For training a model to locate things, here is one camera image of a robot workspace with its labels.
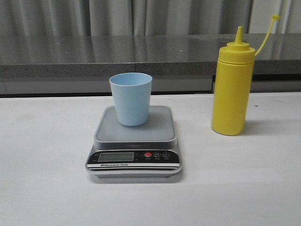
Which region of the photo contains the yellow squeeze bottle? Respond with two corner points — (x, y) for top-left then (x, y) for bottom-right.
(211, 14), (280, 136)

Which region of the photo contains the light blue plastic cup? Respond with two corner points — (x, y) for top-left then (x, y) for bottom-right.
(109, 73), (152, 126)

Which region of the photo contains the grey curtain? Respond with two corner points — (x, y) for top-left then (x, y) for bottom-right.
(0, 0), (301, 36)

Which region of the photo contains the silver digital kitchen scale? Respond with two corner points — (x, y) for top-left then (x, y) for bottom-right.
(85, 105), (182, 179)

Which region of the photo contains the grey stone counter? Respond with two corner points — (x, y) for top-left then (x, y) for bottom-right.
(0, 32), (301, 97)

